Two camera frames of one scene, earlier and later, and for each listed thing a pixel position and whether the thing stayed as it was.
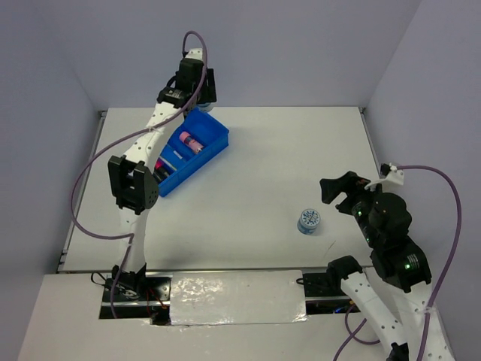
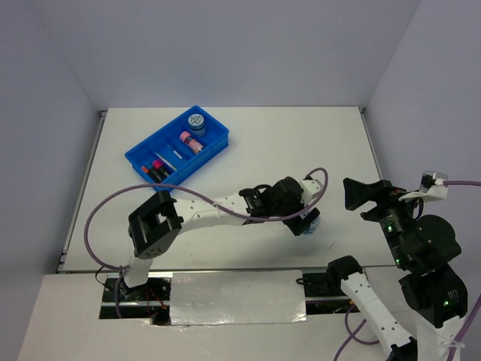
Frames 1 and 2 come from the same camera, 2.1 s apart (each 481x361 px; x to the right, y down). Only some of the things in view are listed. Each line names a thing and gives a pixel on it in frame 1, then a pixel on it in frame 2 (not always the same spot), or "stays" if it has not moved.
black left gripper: x=210 y=95 → x=298 y=225
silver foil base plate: x=241 y=297 stays
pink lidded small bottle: x=186 y=138 stays
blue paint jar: x=205 y=107 → x=195 y=122
